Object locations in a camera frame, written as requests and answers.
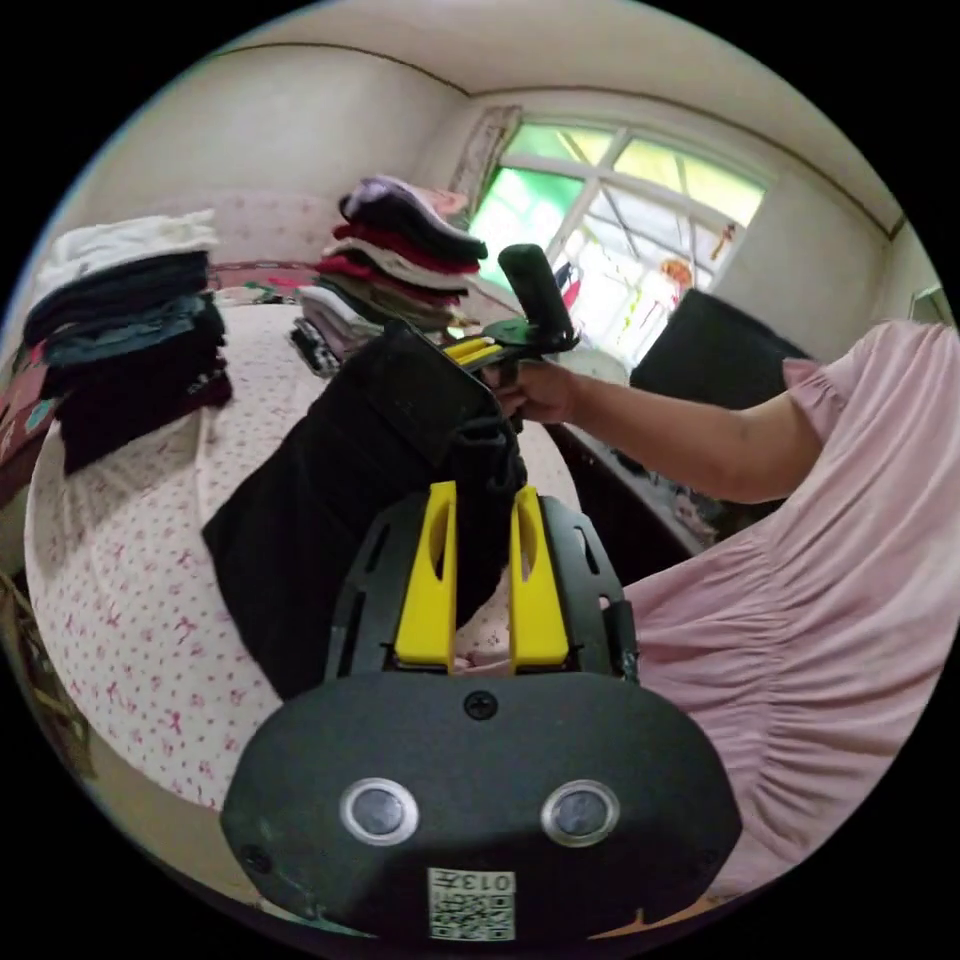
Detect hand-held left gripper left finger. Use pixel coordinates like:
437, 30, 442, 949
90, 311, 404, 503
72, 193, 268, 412
395, 481, 459, 671

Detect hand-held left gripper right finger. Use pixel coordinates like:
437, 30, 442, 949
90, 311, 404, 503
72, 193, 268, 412
508, 485, 570, 671

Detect black pants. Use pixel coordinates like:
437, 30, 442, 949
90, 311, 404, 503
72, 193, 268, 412
200, 322, 531, 703

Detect person's right forearm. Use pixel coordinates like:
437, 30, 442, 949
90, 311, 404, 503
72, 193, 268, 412
571, 369, 835, 506

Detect person's right hand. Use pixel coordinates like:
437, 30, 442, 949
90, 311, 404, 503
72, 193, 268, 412
497, 359, 584, 429

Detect pile of mixed colour clothes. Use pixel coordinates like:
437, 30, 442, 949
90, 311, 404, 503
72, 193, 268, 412
288, 174, 490, 378

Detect window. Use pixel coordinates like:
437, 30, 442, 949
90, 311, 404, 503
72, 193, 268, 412
467, 122, 775, 363

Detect light patterned curtain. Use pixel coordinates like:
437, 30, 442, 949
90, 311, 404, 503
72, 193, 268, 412
448, 104, 524, 220

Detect person's body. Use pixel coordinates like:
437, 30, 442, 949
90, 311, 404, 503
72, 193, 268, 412
622, 318, 960, 904

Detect bed with pink printed sheet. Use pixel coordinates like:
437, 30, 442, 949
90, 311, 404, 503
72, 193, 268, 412
22, 298, 601, 813

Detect pile of dark clothes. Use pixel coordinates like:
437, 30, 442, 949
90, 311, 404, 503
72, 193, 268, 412
20, 209, 236, 477

